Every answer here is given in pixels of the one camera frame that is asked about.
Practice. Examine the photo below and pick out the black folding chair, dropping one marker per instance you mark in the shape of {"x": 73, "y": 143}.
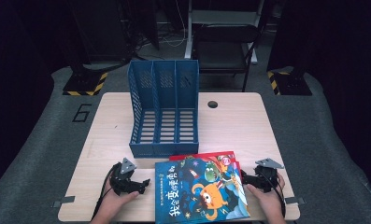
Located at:
{"x": 223, "y": 34}

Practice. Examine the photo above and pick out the dark curtain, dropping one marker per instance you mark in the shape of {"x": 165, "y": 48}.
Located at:
{"x": 11, "y": 77}
{"x": 354, "y": 77}

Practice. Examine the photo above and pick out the grey tape piece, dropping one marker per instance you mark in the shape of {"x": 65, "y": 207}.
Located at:
{"x": 293, "y": 200}
{"x": 63, "y": 200}

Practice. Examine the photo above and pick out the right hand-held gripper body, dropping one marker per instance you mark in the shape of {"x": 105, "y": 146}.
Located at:
{"x": 265, "y": 179}

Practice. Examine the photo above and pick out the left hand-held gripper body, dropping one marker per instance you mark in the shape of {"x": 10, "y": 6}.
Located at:
{"x": 121, "y": 182}

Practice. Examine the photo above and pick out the blue cartoon picture book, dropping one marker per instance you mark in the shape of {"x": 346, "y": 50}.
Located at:
{"x": 198, "y": 193}

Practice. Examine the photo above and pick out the person's right hand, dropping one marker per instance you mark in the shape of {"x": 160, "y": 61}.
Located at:
{"x": 270, "y": 205}

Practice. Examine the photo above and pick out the black yellow-striped stand base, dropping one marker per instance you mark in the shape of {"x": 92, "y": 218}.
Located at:
{"x": 293, "y": 85}
{"x": 83, "y": 84}

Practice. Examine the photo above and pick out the person's left hand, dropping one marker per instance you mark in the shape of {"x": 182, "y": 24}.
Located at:
{"x": 111, "y": 205}

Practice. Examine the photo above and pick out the blue plastic file rack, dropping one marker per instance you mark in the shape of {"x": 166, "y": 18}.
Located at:
{"x": 186, "y": 93}

